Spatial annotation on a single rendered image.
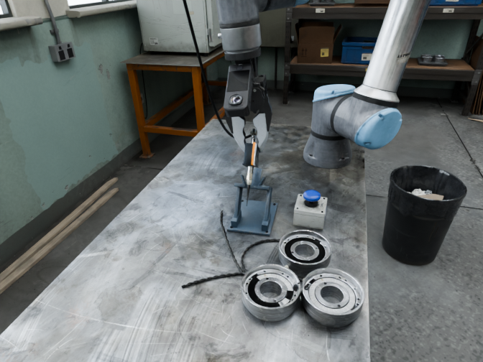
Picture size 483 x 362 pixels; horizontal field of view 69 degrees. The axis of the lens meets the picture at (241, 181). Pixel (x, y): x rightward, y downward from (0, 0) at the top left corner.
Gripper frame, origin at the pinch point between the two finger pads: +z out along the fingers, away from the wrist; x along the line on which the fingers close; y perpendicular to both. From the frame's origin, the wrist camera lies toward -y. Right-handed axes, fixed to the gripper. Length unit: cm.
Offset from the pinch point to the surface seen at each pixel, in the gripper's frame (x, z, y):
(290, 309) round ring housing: -8.1, 17.3, -27.7
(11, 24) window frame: 126, -28, 94
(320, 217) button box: -13.9, 17.3, -1.9
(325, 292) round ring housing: -14.1, 19.6, -21.7
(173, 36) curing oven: 85, -3, 199
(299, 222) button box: -9.2, 18.9, -1.3
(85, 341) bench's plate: 25.0, 16.9, -36.3
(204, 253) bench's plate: 10.7, 18.2, -13.3
